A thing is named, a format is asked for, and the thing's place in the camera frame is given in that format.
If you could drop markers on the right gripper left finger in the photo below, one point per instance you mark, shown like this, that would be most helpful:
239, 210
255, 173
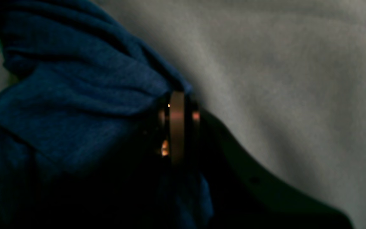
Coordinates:
119, 187

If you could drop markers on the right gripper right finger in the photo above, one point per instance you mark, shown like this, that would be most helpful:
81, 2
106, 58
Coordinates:
244, 194

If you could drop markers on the dark blue t-shirt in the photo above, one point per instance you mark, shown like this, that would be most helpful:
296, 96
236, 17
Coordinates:
86, 86

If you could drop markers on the light blue table cloth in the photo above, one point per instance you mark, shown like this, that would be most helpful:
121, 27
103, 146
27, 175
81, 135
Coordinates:
286, 77

